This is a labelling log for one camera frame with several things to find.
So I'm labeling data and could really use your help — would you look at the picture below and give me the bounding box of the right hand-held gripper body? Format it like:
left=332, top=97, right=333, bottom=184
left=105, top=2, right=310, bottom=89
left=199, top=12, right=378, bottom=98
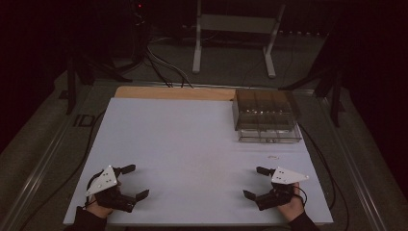
left=255, top=167, right=310, bottom=212

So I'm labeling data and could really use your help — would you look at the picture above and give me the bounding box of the clear plastic drawer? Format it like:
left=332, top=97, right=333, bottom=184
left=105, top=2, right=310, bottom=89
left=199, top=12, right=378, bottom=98
left=237, top=126, right=303, bottom=144

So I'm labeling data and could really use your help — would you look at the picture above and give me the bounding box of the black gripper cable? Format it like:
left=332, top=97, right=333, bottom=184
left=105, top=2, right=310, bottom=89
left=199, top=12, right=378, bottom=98
left=18, top=110, right=108, bottom=231
left=297, top=123, right=351, bottom=231

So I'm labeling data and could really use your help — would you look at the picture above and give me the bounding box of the grey metal stand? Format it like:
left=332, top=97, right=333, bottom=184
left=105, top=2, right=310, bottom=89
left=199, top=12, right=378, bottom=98
left=191, top=0, right=287, bottom=79

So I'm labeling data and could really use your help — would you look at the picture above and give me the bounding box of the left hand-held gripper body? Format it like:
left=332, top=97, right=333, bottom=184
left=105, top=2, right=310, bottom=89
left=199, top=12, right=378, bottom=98
left=85, top=165, right=138, bottom=213

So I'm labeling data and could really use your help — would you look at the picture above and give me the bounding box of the black tripod stand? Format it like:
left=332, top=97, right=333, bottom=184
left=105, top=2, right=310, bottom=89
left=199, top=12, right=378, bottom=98
left=64, top=47, right=133, bottom=116
left=278, top=57, right=346, bottom=128

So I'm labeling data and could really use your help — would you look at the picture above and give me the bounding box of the smoky clear drawer cabinet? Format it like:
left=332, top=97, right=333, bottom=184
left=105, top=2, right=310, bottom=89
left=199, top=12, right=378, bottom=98
left=232, top=89, right=302, bottom=133

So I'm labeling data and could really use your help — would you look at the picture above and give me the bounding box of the person's left hand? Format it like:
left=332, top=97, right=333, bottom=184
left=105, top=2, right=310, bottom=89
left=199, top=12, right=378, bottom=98
left=86, top=200, right=114, bottom=219

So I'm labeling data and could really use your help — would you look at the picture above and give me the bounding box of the person's right hand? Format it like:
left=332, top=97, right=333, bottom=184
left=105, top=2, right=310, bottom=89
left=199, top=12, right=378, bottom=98
left=277, top=182, right=305, bottom=223

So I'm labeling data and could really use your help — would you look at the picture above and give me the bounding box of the metal floor rail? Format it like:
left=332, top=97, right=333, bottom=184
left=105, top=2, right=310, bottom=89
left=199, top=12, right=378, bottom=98
left=316, top=94, right=389, bottom=231
left=0, top=81, right=97, bottom=231

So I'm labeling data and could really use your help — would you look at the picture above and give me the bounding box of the bundle of floor cables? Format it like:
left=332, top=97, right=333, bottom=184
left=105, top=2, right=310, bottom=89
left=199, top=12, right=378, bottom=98
left=144, top=44, right=194, bottom=90

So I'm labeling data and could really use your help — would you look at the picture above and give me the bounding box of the white table mat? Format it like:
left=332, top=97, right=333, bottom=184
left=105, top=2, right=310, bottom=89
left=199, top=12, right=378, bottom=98
left=63, top=97, right=334, bottom=226

